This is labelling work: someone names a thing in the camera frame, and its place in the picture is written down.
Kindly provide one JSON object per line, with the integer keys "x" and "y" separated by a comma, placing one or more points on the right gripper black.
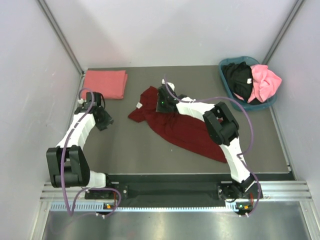
{"x": 160, "y": 108}

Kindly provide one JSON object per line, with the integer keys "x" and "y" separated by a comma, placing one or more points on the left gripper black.
{"x": 108, "y": 120}

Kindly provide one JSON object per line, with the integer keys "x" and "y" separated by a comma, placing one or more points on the dark red t-shirt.
{"x": 180, "y": 130}

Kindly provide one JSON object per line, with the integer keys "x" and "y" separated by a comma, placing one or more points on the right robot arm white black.
{"x": 223, "y": 129}

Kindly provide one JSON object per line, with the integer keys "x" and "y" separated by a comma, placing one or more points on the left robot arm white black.
{"x": 67, "y": 160}

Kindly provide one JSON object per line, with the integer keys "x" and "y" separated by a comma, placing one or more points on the folded coral red t-shirt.
{"x": 110, "y": 83}

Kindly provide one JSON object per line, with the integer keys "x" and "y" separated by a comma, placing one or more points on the black t-shirt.
{"x": 239, "y": 79}

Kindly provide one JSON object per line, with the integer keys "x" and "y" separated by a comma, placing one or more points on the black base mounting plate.
{"x": 172, "y": 190}

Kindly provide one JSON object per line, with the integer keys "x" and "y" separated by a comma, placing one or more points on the teal plastic basket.
{"x": 249, "y": 61}

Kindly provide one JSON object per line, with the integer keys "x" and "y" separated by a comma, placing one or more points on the pink t-shirt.
{"x": 265, "y": 83}

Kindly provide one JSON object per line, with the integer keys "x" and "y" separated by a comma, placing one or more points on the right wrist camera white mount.
{"x": 170, "y": 84}

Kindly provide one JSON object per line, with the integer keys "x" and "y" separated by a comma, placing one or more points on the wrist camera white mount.
{"x": 80, "y": 101}
{"x": 170, "y": 84}

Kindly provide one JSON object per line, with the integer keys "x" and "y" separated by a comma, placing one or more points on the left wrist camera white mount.
{"x": 80, "y": 101}

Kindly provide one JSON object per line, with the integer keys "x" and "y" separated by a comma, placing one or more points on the grey slotted cable duct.
{"x": 107, "y": 207}

